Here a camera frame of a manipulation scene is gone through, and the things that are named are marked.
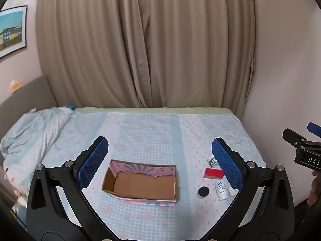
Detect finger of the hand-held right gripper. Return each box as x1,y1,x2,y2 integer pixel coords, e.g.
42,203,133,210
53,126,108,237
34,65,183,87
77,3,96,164
283,128,308,147
308,122,321,139

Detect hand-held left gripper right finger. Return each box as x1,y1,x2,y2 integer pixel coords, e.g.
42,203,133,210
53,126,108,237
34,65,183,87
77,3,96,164
203,138,295,239

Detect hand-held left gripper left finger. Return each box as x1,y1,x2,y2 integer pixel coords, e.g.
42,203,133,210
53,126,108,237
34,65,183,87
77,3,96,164
26,136,118,239

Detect small red box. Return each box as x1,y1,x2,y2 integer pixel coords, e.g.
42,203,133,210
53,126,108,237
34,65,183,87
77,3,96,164
204,168,224,179

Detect white plastic bottle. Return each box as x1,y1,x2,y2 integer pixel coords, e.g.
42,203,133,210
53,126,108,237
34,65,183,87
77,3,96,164
215,180,229,201

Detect black round lid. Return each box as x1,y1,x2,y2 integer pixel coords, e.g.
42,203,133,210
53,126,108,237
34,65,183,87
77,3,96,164
197,186,209,199

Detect cardboard box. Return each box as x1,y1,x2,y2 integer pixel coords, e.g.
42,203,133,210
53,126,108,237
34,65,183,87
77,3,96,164
102,159,180,207

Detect person's right hand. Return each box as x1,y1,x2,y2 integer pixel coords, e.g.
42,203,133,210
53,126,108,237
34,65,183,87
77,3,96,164
307,170,321,206

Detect checked floral bed sheet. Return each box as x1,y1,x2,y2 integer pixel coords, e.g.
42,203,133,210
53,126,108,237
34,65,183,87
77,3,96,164
10,107,267,241

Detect light blue quilt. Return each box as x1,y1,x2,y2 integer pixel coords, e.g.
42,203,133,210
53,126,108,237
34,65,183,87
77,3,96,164
0,106,76,179

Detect grey padded headboard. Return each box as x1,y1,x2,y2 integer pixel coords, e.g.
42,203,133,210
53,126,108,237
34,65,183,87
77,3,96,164
0,75,59,114

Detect framed wall picture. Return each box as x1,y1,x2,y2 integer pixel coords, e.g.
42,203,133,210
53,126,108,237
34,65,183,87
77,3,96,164
0,5,28,60

